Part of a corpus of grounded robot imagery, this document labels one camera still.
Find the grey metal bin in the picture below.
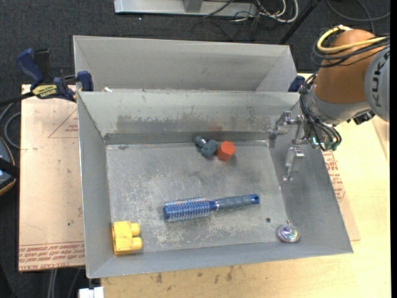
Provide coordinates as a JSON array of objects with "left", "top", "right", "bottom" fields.
[{"left": 73, "top": 35, "right": 354, "bottom": 279}]

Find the brown cardboard board red print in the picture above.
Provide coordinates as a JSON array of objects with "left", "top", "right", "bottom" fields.
[{"left": 18, "top": 84, "right": 362, "bottom": 273}]

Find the blue hairbrush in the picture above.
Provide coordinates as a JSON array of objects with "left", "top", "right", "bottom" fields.
[{"left": 162, "top": 193, "right": 261, "bottom": 224}]

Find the yellow toy block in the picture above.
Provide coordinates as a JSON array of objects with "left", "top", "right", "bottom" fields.
[{"left": 111, "top": 220, "right": 144, "bottom": 256}]

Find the red-orange hexagonal block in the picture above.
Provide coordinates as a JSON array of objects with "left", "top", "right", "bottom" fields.
[{"left": 216, "top": 140, "right": 236, "bottom": 162}]

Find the grey-blue toy dumbbell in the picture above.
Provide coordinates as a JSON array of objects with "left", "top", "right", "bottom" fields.
[{"left": 192, "top": 135, "right": 219, "bottom": 160}]

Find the shiny metal spinning top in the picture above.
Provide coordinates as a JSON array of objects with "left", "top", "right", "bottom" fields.
[{"left": 277, "top": 220, "right": 301, "bottom": 244}]

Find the black cylinder on white bracket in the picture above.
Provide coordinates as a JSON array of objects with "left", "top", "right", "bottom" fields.
[{"left": 352, "top": 109, "right": 375, "bottom": 126}]

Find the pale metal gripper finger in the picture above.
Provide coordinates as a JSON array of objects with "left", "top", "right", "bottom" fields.
[
  {"left": 282, "top": 147, "right": 306, "bottom": 181},
  {"left": 268, "top": 111, "right": 293, "bottom": 149}
]

